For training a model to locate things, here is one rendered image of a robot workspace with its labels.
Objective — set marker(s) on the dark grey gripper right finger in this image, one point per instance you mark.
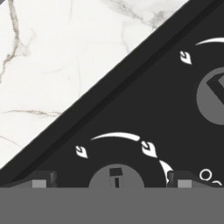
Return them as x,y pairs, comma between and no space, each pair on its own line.
184,180

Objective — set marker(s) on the grey stove knob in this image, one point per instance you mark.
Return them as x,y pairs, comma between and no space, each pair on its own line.
116,176
211,96

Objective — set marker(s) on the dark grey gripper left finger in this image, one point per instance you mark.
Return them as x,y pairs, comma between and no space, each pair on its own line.
43,180

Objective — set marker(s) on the black stove hob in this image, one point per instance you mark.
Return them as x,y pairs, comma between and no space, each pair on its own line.
140,110

